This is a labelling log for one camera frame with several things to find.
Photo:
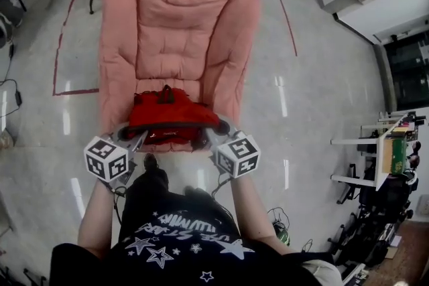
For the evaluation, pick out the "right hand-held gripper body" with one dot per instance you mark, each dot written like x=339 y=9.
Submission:
x=238 y=155

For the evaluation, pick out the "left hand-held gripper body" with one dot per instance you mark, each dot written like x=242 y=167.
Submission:
x=105 y=159

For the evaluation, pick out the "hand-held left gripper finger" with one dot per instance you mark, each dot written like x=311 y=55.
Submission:
x=140 y=141

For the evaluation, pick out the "red backpack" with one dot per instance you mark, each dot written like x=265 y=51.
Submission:
x=174 y=114

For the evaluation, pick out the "pink cushioned armchair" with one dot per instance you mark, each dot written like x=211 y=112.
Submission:
x=174 y=26

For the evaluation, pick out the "person's left forearm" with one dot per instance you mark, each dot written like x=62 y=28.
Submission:
x=97 y=217

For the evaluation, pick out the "person's right forearm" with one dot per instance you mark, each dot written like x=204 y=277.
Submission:
x=249 y=211

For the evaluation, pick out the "person's black left shoe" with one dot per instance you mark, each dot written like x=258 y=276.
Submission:
x=151 y=162

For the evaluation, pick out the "person's black shoe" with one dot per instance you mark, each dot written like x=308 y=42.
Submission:
x=191 y=190
x=151 y=162

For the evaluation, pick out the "person's black trousers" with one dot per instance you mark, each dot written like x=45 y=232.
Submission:
x=151 y=181

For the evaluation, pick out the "person's black right shoe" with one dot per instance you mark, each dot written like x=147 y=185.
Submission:
x=191 y=190

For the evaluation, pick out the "green helmet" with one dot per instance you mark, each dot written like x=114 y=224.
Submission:
x=281 y=234

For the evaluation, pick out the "black power adapter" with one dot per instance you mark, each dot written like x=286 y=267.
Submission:
x=18 y=97

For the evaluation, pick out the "person's dark star-print shirt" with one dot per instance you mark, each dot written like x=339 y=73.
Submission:
x=184 y=258

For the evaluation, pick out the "white desk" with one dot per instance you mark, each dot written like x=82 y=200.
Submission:
x=380 y=157

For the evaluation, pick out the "brown board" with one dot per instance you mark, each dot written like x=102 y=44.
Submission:
x=387 y=155

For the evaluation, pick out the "black office chair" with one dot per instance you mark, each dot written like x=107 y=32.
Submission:
x=385 y=194

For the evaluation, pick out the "green box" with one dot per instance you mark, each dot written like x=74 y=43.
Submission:
x=399 y=155

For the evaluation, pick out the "dark glass door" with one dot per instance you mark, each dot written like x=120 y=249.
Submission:
x=409 y=73

